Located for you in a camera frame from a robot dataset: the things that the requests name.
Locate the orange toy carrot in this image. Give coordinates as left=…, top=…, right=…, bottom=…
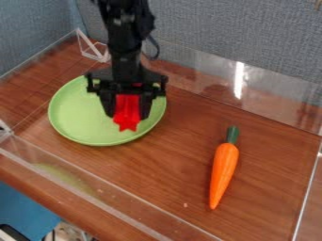
left=209, top=126, right=240, bottom=210

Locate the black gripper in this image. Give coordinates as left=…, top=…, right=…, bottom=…
left=85, top=50, right=170, bottom=121

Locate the red star-shaped block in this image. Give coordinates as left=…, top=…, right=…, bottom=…
left=114, top=94, right=141, bottom=131

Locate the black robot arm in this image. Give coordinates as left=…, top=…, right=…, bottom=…
left=86, top=0, right=169, bottom=120

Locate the green plate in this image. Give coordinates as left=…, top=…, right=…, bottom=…
left=49, top=75, right=167, bottom=146

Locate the black cable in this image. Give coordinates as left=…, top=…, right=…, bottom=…
left=142, top=33, right=162, bottom=61

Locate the clear acrylic enclosure wall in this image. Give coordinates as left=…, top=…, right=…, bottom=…
left=0, top=34, right=322, bottom=241

